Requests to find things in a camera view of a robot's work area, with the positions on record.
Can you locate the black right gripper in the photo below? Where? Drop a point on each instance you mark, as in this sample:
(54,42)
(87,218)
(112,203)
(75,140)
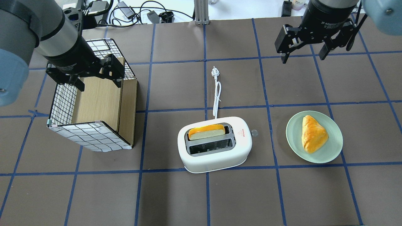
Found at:
(326,16)

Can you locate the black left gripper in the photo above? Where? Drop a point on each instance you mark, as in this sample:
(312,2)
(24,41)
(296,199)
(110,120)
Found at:
(73,56)

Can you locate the white two-slot toaster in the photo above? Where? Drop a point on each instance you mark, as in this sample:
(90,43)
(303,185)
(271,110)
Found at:
(215,153)

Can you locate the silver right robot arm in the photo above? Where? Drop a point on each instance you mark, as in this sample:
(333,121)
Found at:
(386,14)

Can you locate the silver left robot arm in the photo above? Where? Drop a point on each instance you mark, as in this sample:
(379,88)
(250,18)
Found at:
(56,34)

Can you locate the toast slice in toaster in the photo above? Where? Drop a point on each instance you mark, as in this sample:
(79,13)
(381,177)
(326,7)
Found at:
(206,132)

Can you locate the golden triangular bread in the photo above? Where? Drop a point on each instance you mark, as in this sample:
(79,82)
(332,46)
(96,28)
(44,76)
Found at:
(314,136)

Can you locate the black power adapter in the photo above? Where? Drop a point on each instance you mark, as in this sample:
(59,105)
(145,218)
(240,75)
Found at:
(153,17)

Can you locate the pale green plate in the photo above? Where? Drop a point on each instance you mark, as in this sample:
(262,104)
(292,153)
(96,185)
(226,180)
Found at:
(325,154)

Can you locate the aluminium frame post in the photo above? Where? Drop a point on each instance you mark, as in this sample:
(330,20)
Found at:
(201,12)

